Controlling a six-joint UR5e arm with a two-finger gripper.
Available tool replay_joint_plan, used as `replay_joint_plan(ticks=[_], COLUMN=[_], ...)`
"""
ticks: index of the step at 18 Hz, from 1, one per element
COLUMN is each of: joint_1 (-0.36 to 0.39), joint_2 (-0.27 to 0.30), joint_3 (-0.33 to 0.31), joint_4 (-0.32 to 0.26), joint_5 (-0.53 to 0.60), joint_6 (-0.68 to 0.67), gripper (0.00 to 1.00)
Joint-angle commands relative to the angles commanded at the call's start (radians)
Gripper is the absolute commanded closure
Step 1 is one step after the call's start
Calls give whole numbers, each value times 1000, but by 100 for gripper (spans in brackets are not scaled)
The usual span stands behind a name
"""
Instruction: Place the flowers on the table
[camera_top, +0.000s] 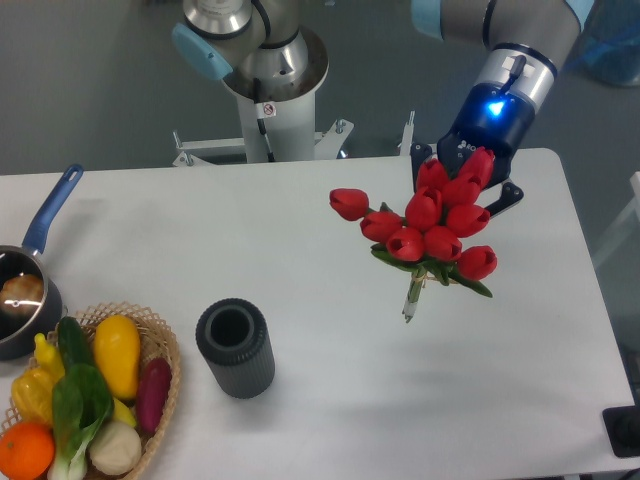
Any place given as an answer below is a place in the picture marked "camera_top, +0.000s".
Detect yellow banana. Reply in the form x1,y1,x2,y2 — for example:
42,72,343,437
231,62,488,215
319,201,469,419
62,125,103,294
113,398,137,428

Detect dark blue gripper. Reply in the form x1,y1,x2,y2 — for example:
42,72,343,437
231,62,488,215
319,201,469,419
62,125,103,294
410,43,557,216

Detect green bok choy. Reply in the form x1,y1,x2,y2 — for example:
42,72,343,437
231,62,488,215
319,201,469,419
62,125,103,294
47,364,113,479

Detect yellow squash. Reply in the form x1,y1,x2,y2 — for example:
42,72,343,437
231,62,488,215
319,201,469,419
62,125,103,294
93,315,141,401

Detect dark grey ribbed vase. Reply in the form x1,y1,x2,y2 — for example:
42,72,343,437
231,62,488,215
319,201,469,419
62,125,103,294
195,298,276,399

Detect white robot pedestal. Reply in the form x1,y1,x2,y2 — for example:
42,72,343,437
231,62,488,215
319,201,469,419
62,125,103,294
172,24,416,168

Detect black device at table edge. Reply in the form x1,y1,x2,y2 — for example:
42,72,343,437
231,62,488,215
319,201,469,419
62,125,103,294
602,406,639,458

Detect red tulip bouquet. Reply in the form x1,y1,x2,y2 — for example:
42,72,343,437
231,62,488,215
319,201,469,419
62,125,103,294
329,147,498,322

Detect beige garlic bulb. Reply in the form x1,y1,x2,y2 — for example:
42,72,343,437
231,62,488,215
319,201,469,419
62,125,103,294
89,421,142,476

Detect purple eggplant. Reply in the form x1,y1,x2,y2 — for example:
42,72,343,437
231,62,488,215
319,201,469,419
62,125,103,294
135,357,172,434

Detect brown bread roll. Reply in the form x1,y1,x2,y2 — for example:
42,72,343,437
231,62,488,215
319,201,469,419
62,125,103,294
1,274,44,316

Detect blue handled saucepan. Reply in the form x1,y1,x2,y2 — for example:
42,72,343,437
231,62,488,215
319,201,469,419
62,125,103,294
1,164,84,361

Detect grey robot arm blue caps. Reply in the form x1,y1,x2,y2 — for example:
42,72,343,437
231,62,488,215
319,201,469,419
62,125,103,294
171,1,592,215

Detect yellow bell pepper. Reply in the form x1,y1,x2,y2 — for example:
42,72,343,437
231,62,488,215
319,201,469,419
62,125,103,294
11,368,54,427

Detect orange fruit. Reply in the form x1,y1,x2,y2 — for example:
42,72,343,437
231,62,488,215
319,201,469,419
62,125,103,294
1,422,55,479

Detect small yellow pepper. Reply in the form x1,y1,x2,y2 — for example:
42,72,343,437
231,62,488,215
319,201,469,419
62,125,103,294
34,333,65,382

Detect blue translucent container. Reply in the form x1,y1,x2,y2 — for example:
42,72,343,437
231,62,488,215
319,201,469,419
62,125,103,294
563,0,639,87

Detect green cucumber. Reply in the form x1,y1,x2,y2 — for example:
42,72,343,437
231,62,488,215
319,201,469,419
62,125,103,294
56,316,95,371

